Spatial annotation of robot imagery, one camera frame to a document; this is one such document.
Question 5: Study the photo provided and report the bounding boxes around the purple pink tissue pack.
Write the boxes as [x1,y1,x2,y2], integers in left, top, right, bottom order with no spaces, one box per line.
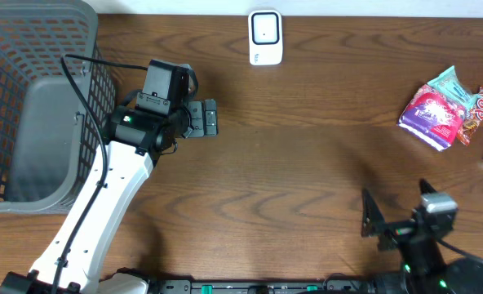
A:
[397,84,466,151]

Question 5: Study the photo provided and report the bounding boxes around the red chocolate bar wrapper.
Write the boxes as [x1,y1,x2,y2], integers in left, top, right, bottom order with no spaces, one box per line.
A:
[456,87,483,145]

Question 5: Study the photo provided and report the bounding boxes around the teal white snack packet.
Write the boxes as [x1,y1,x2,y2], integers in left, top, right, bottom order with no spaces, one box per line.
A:
[427,65,476,110]

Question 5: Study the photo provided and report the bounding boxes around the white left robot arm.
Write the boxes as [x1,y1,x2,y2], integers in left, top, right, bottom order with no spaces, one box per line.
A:
[0,100,218,293]

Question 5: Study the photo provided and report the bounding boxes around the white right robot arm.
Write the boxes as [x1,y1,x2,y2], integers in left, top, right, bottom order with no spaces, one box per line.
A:
[360,179,483,294]

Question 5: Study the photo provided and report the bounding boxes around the grey plastic basket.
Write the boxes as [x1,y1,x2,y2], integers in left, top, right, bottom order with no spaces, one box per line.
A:
[0,1,116,214]

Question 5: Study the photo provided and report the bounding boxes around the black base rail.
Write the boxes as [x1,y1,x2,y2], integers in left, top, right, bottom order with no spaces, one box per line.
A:
[98,267,463,294]

